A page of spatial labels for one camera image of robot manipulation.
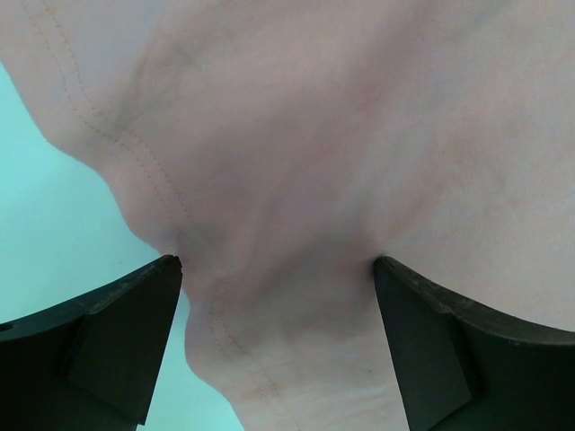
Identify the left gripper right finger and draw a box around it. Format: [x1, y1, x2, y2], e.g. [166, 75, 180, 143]
[373, 257, 574, 431]

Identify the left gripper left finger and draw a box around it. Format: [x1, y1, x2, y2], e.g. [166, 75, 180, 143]
[1, 255, 182, 430]

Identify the pink t shirt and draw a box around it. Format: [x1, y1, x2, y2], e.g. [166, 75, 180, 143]
[1, 1, 574, 430]

